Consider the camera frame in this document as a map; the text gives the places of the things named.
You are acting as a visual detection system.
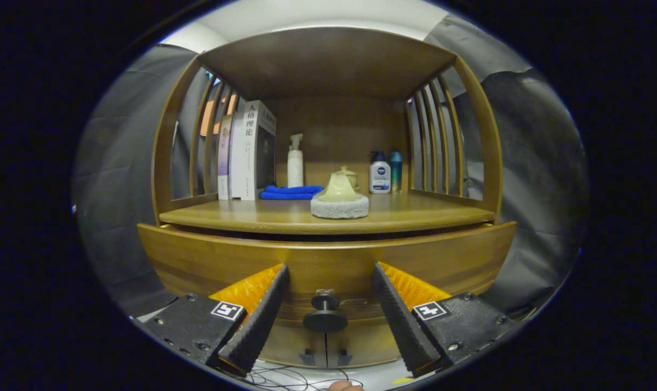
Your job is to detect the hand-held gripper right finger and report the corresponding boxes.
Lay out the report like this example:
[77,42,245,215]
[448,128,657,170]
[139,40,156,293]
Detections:
[372,262,519,379]

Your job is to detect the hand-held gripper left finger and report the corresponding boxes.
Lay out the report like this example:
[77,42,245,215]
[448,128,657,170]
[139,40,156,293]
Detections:
[135,263,291,378]

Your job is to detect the black round drawer knob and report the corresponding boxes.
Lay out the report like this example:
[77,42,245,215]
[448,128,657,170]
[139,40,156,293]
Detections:
[303,289,349,333]

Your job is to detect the wooden drawer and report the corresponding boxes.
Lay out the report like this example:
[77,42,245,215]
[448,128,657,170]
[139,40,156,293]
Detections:
[137,220,517,326]

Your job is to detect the pale green scrubbing brush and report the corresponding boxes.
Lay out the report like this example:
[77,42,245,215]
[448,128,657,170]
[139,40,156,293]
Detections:
[311,171,370,219]

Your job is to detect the wooden cabinet door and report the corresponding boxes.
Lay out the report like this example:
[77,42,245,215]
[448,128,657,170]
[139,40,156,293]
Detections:
[261,323,327,369]
[327,323,410,369]

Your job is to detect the wooden countertop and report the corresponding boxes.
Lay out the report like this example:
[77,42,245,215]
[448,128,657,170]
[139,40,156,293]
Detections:
[159,193,496,236]

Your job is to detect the wooden cabinet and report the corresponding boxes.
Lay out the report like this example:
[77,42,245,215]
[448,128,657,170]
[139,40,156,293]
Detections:
[137,26,516,370]

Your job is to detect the blue folded cloth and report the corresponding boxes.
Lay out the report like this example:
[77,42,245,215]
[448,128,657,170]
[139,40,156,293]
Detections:
[259,185,325,200]

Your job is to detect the white blue lotion bottle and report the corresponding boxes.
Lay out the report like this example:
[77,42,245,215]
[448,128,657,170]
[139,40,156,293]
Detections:
[369,151,391,194]

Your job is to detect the beige lidded tea cup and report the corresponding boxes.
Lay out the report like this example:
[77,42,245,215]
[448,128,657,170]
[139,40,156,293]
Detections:
[337,166,360,191]

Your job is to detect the teal slim bottle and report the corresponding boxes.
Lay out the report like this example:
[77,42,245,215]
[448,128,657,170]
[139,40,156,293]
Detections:
[389,151,403,194]

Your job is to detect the white pump bottle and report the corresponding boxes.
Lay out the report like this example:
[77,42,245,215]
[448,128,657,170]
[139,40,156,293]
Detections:
[287,134,305,188]

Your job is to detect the thin white purple book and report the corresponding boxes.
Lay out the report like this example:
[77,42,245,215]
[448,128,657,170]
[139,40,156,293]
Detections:
[217,113,234,200]

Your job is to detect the thick white book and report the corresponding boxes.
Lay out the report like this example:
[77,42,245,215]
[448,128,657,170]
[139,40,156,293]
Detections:
[229,100,277,201]

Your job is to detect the black backdrop cloth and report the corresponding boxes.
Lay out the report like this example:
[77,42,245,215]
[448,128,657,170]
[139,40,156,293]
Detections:
[73,14,590,321]

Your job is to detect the black floor cables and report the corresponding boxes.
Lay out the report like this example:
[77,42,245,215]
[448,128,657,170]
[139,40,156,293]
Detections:
[247,361,362,390]

